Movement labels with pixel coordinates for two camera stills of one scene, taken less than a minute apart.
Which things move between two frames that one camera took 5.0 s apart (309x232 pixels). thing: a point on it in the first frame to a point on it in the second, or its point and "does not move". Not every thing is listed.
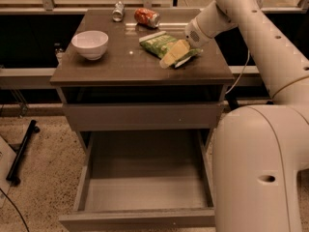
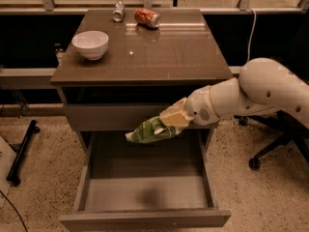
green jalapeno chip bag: [161, 43] to [151, 130]
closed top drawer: [142, 116] does not move
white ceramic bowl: [93, 44] does not move
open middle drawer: [152, 181] does not move
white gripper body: [195, 34] to [198, 106]
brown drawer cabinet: [126, 75] does not move
